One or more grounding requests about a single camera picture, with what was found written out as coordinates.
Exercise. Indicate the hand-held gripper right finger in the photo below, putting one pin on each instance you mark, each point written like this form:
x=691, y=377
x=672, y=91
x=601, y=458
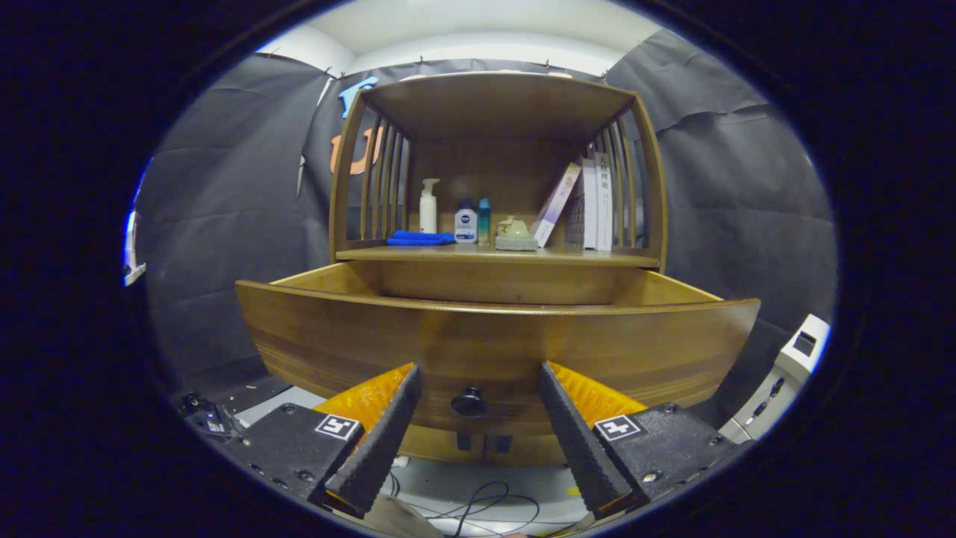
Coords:
x=579, y=448

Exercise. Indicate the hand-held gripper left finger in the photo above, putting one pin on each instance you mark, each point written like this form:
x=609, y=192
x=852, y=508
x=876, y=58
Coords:
x=377, y=448

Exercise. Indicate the black drawer knob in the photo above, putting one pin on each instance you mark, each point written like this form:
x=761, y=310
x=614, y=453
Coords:
x=470, y=404

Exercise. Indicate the wooden drawer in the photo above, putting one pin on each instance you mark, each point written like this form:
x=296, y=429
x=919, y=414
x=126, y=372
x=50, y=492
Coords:
x=478, y=344

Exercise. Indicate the wooden countertop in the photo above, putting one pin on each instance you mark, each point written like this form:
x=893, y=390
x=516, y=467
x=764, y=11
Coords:
x=463, y=252

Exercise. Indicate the wooden cabinet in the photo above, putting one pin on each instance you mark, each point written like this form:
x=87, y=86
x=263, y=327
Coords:
x=493, y=104

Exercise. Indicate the black floor electronics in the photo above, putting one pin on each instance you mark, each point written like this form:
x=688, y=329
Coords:
x=209, y=418

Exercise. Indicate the blue cloth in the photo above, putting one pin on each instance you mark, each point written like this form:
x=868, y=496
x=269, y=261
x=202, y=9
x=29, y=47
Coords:
x=418, y=238

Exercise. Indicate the cream lidded teacup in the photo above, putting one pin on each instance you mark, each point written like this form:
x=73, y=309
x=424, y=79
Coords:
x=514, y=226

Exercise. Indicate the patterned cover book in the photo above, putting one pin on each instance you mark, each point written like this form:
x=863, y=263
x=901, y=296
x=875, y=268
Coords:
x=588, y=209

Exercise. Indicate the white pump bottle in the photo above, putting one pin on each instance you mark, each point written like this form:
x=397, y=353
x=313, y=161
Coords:
x=428, y=213

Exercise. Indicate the white lotion bottle blue cap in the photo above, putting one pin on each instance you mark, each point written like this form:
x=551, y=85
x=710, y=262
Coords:
x=465, y=224

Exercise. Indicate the white book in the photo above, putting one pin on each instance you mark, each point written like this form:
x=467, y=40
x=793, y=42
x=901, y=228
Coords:
x=604, y=205

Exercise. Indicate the teal slim bottle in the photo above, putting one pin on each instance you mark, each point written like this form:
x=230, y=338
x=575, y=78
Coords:
x=485, y=223

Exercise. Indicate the pale purple book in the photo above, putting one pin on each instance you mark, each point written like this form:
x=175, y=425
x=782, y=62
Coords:
x=556, y=202

